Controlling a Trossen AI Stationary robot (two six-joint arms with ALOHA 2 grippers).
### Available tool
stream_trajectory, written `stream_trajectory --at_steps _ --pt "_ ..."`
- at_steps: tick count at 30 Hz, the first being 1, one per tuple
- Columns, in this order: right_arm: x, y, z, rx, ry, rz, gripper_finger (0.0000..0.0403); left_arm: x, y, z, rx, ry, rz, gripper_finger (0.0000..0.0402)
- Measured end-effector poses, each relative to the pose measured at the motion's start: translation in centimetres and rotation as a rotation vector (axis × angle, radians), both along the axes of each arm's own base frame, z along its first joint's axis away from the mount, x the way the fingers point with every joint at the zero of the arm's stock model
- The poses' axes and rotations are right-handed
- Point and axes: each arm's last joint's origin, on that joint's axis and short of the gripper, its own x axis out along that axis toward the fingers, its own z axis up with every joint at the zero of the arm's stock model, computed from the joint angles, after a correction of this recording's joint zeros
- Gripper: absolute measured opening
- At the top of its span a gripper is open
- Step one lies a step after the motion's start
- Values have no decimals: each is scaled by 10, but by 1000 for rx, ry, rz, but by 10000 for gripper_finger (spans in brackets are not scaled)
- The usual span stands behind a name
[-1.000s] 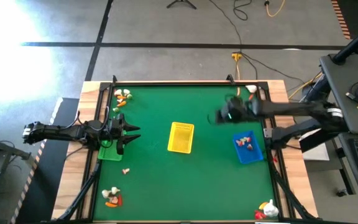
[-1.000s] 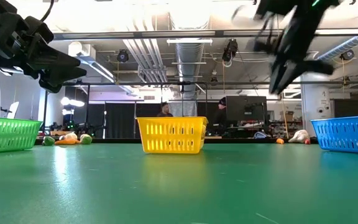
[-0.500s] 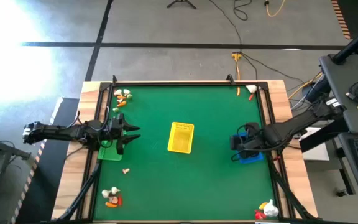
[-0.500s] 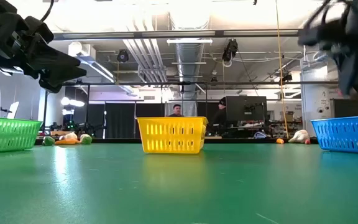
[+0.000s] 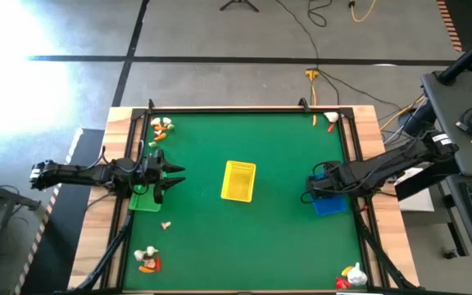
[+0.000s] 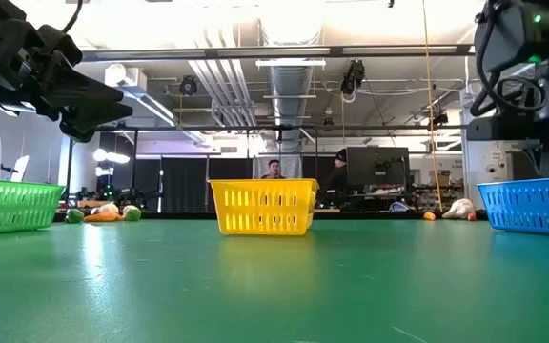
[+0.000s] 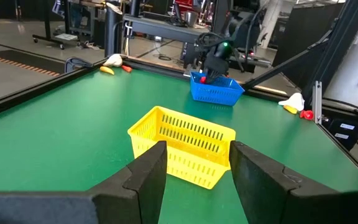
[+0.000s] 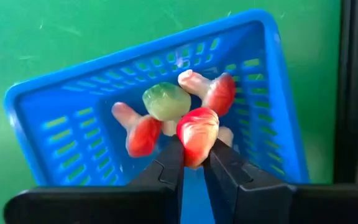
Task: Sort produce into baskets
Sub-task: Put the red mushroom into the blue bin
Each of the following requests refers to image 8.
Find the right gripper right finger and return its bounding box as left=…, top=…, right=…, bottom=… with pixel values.
left=202, top=138, right=293, bottom=224

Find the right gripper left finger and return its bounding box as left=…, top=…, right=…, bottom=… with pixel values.
left=126, top=135, right=185, bottom=224

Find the red cap toy mushroom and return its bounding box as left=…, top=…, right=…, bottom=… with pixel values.
left=175, top=107, right=235, bottom=170
left=177, top=68, right=237, bottom=118
left=111, top=101, right=163, bottom=159

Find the green cap toy mushroom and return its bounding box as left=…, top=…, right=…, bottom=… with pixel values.
left=141, top=82, right=193, bottom=137

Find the blue plastic basket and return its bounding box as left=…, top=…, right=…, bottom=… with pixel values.
left=3, top=8, right=311, bottom=224

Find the green table mat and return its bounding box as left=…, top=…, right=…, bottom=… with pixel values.
left=0, top=0, right=343, bottom=224

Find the black aluminium table frame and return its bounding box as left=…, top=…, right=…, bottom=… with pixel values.
left=334, top=0, right=358, bottom=187

